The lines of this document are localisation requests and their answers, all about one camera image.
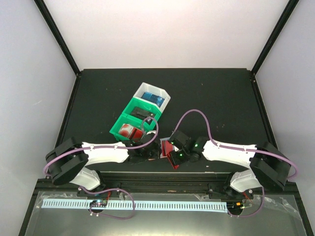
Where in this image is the blue card stack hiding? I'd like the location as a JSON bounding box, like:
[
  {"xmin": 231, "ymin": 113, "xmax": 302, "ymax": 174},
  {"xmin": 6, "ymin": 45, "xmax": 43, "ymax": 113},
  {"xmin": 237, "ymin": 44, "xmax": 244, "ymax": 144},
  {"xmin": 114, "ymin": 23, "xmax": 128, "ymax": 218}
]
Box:
[{"xmin": 141, "ymin": 92, "xmax": 165, "ymax": 107}]

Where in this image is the black frame post left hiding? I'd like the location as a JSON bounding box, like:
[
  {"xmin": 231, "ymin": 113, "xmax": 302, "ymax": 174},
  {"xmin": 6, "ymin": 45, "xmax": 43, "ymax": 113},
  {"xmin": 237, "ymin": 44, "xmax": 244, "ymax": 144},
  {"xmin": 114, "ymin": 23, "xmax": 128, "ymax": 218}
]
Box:
[{"xmin": 34, "ymin": 0, "xmax": 81, "ymax": 76}]

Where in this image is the black vip card stack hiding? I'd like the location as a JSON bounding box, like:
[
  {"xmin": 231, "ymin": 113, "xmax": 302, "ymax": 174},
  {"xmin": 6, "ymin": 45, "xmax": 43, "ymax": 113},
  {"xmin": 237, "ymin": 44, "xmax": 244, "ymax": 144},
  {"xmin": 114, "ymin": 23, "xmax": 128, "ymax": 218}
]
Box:
[{"xmin": 130, "ymin": 107, "xmax": 155, "ymax": 120}]

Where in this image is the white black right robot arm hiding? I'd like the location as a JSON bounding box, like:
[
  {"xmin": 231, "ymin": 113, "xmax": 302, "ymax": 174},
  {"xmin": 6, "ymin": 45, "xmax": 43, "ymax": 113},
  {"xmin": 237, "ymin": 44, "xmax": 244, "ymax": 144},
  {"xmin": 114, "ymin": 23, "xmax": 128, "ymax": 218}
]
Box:
[{"xmin": 168, "ymin": 130, "xmax": 291, "ymax": 199}]

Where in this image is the green plastic bin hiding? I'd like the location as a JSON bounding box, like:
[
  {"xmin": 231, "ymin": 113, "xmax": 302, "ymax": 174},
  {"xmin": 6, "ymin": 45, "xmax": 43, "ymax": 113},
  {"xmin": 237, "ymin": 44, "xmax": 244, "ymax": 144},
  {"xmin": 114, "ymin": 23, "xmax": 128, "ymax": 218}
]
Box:
[
  {"xmin": 110, "ymin": 114, "xmax": 144, "ymax": 141},
  {"xmin": 114, "ymin": 97, "xmax": 162, "ymax": 131}
]

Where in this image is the red white card stack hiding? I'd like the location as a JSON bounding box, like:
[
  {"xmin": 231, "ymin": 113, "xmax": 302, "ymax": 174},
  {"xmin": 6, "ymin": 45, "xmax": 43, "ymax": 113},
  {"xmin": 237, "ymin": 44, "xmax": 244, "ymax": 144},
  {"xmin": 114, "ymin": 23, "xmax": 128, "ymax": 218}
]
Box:
[{"xmin": 118, "ymin": 123, "xmax": 143, "ymax": 140}]

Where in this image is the middle green plastic bin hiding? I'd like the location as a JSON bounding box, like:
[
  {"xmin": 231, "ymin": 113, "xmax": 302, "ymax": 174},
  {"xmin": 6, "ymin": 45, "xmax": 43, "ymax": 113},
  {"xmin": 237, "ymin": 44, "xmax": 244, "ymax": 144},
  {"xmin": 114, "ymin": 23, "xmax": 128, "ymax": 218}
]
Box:
[{"xmin": 114, "ymin": 97, "xmax": 162, "ymax": 131}]

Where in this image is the black frame post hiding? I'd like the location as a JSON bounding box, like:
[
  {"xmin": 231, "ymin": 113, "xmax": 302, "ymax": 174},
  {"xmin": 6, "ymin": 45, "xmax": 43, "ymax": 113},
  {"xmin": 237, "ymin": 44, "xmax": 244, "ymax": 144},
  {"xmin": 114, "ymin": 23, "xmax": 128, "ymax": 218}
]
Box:
[
  {"xmin": 34, "ymin": 0, "xmax": 81, "ymax": 76},
  {"xmin": 251, "ymin": 0, "xmax": 299, "ymax": 75}
]

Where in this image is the white slotted cable duct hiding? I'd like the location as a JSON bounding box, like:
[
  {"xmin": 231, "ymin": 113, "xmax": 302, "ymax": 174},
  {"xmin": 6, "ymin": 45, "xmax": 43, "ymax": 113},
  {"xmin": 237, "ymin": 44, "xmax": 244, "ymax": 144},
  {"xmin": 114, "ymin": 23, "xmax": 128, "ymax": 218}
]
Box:
[{"xmin": 41, "ymin": 199, "xmax": 228, "ymax": 213}]

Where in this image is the black frame post right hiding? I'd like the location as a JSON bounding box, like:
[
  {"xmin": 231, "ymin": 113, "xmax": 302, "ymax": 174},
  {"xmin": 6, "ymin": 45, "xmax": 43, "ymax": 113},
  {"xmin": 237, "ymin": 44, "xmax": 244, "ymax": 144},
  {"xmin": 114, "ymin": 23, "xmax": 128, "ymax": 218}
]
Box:
[{"xmin": 251, "ymin": 0, "xmax": 299, "ymax": 75}]

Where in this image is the white plastic bin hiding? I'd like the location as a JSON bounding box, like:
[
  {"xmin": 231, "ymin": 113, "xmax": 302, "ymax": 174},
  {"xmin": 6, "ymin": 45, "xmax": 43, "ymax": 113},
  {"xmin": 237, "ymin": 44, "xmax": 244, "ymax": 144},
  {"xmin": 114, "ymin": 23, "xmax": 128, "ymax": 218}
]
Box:
[{"xmin": 133, "ymin": 83, "xmax": 171, "ymax": 112}]

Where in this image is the left controller board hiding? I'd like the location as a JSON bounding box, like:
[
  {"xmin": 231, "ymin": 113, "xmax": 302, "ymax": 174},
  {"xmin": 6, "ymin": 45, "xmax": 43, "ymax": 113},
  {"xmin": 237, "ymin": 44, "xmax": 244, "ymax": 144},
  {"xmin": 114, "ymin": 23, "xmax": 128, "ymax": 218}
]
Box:
[{"xmin": 89, "ymin": 200, "xmax": 107, "ymax": 208}]

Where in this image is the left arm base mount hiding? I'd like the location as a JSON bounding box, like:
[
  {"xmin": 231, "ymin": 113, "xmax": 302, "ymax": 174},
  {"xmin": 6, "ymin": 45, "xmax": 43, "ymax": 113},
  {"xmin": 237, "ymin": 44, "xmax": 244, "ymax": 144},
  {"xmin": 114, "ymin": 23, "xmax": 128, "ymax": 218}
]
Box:
[{"xmin": 77, "ymin": 181, "xmax": 122, "ymax": 198}]

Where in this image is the left green plastic bin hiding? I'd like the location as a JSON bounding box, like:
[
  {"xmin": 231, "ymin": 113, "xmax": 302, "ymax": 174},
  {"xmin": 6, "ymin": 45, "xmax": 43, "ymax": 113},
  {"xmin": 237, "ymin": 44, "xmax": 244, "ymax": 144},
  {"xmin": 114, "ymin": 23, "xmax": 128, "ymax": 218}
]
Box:
[{"xmin": 110, "ymin": 114, "xmax": 144, "ymax": 141}]

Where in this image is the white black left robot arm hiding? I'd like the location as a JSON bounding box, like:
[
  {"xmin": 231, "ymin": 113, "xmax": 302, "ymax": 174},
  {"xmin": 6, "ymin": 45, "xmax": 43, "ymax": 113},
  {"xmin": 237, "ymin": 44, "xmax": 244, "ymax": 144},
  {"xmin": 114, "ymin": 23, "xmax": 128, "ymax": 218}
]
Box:
[{"xmin": 43, "ymin": 131, "xmax": 161, "ymax": 196}]

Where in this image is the controller board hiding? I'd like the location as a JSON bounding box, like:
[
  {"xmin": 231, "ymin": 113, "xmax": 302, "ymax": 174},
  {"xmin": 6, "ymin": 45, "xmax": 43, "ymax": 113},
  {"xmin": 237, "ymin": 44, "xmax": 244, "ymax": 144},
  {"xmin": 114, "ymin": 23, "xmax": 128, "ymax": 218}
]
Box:
[
  {"xmin": 89, "ymin": 200, "xmax": 107, "ymax": 208},
  {"xmin": 226, "ymin": 202, "xmax": 246, "ymax": 210}
]

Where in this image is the tan leather card holder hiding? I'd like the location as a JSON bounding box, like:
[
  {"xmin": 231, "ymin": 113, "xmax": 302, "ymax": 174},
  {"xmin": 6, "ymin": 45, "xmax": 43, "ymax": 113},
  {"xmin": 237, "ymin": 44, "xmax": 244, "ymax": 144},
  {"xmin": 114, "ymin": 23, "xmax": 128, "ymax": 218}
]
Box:
[{"xmin": 148, "ymin": 139, "xmax": 166, "ymax": 161}]

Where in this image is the right controller board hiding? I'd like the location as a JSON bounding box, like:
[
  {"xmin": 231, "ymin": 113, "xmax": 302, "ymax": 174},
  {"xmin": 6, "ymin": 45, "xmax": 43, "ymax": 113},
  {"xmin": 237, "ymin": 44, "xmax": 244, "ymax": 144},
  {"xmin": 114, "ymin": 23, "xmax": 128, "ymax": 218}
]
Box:
[{"xmin": 226, "ymin": 202, "xmax": 246, "ymax": 210}]

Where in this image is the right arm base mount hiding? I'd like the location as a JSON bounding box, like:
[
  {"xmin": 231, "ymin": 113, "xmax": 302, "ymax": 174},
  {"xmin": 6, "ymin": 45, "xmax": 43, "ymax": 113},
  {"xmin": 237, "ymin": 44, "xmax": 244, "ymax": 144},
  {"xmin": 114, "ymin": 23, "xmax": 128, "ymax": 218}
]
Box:
[{"xmin": 208, "ymin": 182, "xmax": 253, "ymax": 201}]

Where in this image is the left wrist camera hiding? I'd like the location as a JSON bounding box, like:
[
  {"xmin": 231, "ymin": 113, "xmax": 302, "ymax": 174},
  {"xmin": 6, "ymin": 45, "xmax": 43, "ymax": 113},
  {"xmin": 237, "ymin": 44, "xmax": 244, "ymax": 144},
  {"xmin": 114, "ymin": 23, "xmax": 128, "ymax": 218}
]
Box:
[{"xmin": 146, "ymin": 130, "xmax": 156, "ymax": 138}]

